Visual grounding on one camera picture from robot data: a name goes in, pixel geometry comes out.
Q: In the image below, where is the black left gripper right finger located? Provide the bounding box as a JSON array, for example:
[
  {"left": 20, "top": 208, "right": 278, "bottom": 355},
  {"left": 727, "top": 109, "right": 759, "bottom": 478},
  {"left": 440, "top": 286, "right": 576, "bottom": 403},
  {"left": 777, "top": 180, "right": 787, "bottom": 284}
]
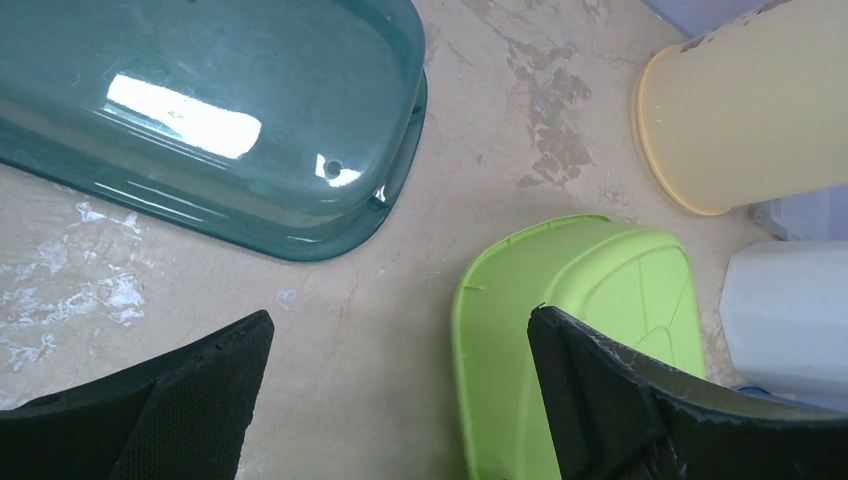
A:
[{"left": 527, "top": 306, "right": 847, "bottom": 479}]

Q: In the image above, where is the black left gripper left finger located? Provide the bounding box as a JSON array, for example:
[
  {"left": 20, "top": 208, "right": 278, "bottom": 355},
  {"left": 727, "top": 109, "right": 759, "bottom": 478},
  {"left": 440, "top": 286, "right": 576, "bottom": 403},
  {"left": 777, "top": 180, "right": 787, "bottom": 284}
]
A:
[{"left": 1, "top": 310, "right": 274, "bottom": 479}]

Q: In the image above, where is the cream printed bucket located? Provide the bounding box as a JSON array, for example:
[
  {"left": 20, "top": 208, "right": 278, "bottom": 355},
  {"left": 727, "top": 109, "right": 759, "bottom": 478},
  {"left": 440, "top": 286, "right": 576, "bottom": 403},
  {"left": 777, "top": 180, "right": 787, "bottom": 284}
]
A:
[{"left": 631, "top": 0, "right": 847, "bottom": 216}]

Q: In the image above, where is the dark green tray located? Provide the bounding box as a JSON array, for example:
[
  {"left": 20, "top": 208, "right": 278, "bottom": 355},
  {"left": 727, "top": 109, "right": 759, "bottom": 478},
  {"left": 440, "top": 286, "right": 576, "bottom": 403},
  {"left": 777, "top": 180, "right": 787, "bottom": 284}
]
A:
[{"left": 1, "top": 0, "right": 428, "bottom": 262}]

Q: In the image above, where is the white octagonal large container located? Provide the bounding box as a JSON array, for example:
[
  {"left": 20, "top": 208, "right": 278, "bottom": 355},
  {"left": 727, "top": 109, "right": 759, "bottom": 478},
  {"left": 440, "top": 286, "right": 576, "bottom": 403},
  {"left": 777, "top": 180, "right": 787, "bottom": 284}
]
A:
[{"left": 719, "top": 241, "right": 847, "bottom": 412}]

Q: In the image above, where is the blue round bucket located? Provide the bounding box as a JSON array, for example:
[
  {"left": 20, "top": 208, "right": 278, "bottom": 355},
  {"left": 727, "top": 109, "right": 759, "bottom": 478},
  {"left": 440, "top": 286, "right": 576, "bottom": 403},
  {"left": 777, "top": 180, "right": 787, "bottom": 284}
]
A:
[{"left": 732, "top": 385, "right": 784, "bottom": 401}]

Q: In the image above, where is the lime green tray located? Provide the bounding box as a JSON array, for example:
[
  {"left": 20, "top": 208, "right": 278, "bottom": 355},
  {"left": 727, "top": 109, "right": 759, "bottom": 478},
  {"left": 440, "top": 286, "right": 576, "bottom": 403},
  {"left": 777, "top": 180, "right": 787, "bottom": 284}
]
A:
[{"left": 451, "top": 215, "right": 706, "bottom": 479}]

